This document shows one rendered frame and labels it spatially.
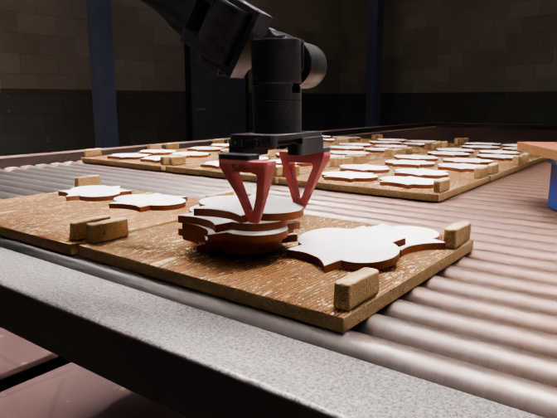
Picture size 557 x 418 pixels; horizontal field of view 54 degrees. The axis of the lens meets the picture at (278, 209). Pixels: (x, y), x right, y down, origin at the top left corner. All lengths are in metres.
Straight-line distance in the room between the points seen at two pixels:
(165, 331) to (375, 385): 0.20
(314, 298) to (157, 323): 0.15
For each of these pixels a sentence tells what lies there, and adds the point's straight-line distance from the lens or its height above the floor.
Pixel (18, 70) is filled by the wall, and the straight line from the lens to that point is 6.27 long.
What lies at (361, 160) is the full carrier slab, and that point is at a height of 0.95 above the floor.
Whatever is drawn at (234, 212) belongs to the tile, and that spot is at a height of 1.00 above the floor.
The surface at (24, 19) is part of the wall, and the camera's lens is 6.36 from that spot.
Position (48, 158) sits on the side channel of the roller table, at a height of 0.93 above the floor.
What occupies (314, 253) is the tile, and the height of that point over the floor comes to 0.95.
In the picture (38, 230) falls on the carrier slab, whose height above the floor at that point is 0.94.
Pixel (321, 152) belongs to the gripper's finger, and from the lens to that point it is 0.66.
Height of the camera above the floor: 1.12
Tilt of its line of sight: 11 degrees down
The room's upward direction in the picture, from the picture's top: straight up
